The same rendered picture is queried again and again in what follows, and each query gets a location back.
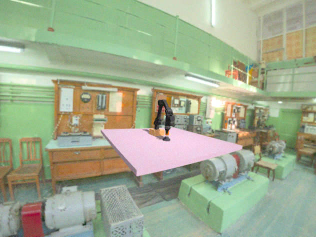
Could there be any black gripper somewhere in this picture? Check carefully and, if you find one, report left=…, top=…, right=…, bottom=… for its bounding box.
left=164, top=120, right=171, bottom=134

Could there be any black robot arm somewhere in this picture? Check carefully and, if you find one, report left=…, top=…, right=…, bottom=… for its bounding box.
left=153, top=99, right=175, bottom=130

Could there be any grey round pedestal with silver shaft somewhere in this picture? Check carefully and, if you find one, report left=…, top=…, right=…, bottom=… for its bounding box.
left=163, top=135, right=171, bottom=142

